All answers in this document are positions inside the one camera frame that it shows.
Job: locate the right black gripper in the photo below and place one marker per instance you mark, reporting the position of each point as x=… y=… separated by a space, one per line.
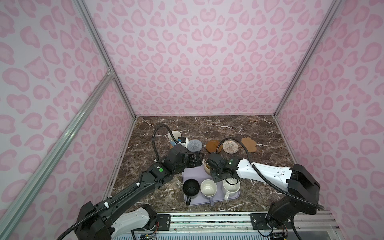
x=215 y=179

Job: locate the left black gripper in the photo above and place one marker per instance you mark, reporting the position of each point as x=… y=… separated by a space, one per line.
x=193 y=163

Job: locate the beige tan mug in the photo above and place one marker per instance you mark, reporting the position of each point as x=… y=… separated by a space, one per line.
x=207 y=169

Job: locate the light blue woven coaster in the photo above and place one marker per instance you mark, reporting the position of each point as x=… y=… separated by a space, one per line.
x=195 y=146

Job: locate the white cream mug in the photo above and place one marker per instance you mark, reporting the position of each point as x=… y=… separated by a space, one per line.
x=230 y=187

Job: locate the white mug grey handle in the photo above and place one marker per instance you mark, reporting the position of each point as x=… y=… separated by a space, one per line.
x=209 y=189

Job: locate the light blue mug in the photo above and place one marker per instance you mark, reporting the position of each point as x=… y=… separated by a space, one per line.
x=174 y=137

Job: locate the multicolour zigzag woven coaster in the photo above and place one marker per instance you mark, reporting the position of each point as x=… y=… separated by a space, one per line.
x=230 y=147

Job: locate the brown round wooden coaster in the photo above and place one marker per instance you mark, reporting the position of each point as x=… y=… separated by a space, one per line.
x=212 y=146

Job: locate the black mug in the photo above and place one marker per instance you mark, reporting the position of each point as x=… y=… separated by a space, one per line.
x=191 y=189

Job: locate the cork flower-shaped coaster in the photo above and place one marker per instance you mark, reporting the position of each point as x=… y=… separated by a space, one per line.
x=250 y=144

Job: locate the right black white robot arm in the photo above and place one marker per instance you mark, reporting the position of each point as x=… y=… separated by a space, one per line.
x=300 y=189

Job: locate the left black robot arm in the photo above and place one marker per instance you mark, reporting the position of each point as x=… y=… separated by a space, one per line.
x=95 y=221

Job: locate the lavender rectangular tray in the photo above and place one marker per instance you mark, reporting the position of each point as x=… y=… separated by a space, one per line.
x=200 y=175

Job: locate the left diagonal aluminium beam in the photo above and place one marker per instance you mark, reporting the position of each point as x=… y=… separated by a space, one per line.
x=21 y=204

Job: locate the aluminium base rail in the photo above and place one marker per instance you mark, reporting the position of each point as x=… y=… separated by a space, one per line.
x=140 y=225

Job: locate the left rear aluminium post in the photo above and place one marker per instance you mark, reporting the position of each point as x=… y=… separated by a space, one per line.
x=91 y=26

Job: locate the aluminium corner frame post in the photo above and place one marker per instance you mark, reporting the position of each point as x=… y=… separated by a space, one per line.
x=315 y=42

